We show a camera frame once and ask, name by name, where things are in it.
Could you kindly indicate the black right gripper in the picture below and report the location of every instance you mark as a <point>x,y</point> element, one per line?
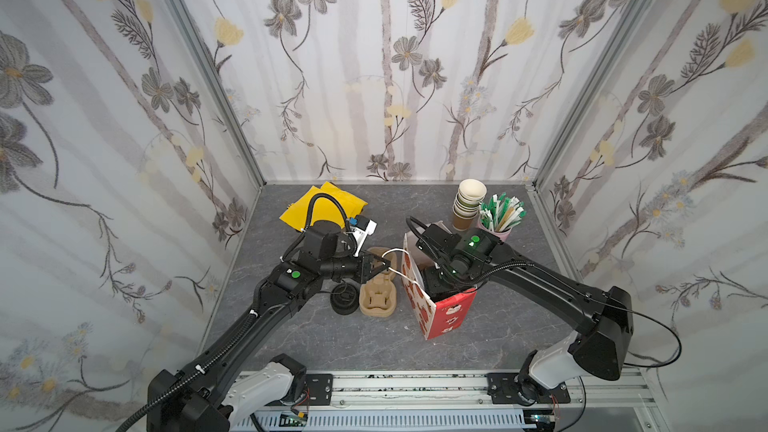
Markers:
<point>437,279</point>

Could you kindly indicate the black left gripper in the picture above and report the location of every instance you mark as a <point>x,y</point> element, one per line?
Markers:
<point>362,267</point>

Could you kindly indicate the brown pulp cup carrier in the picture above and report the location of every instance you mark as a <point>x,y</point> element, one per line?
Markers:
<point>378,296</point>

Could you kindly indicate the red white paper bag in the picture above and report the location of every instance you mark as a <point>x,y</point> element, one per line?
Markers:
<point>436,313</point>

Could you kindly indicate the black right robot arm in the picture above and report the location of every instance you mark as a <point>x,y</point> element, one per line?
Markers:
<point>601,320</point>

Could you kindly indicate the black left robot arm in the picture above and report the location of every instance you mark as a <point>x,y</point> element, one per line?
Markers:
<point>206,394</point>

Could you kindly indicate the stack of black lids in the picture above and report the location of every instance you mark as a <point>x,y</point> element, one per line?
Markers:
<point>344,299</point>

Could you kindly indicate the pink straw holder cup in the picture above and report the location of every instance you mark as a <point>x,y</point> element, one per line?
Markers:
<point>502,234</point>

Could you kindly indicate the green white wrapped straws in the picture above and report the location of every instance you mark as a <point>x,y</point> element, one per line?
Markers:
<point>502,213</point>

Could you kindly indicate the stack of paper cups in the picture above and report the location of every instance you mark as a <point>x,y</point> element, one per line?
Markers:
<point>469,197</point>

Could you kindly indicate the yellow napkin stack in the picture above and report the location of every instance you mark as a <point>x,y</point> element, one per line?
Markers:
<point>295,215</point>

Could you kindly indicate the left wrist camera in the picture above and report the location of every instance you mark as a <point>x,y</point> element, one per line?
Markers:
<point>361,227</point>

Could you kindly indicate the aluminium mounting rail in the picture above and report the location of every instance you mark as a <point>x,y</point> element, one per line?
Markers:
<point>435,401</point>

